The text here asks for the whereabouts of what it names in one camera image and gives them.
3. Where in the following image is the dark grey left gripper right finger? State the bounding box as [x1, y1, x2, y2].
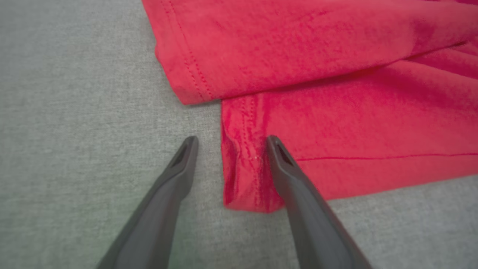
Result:
[266, 135, 374, 269]

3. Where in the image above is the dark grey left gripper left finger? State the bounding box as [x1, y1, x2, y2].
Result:
[96, 136, 199, 269]

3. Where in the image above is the plain red shirt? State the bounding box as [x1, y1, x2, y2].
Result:
[141, 0, 478, 213]

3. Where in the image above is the grey fabric sofa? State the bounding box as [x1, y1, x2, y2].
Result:
[0, 0, 478, 269]

